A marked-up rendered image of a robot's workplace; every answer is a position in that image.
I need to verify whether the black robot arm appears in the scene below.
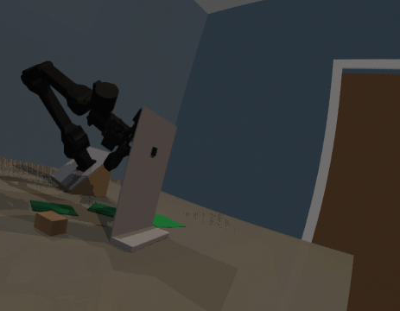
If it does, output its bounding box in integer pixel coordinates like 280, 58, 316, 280
21, 61, 127, 172

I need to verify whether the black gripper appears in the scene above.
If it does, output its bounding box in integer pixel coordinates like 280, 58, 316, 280
101, 109, 141, 172

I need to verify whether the green square mat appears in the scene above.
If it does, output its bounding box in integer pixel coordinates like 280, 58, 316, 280
153, 215, 185, 228

